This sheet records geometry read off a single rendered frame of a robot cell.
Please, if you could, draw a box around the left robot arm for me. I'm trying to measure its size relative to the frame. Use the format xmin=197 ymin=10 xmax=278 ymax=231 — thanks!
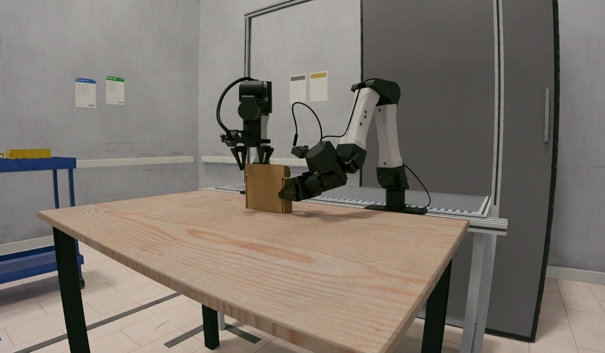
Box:
xmin=306 ymin=79 xmax=427 ymax=215

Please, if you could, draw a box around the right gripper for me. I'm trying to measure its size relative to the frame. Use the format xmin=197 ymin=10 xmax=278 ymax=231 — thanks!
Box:
xmin=229 ymin=121 xmax=274 ymax=171

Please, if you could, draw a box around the brown cardboard box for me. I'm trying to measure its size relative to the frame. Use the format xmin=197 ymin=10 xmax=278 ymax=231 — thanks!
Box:
xmin=245 ymin=164 xmax=292 ymax=214

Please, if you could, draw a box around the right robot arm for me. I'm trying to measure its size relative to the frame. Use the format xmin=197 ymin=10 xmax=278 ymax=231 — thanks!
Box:
xmin=220 ymin=81 xmax=272 ymax=147

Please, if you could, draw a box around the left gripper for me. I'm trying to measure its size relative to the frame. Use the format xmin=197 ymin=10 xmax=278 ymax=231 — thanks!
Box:
xmin=278 ymin=146 xmax=327 ymax=202

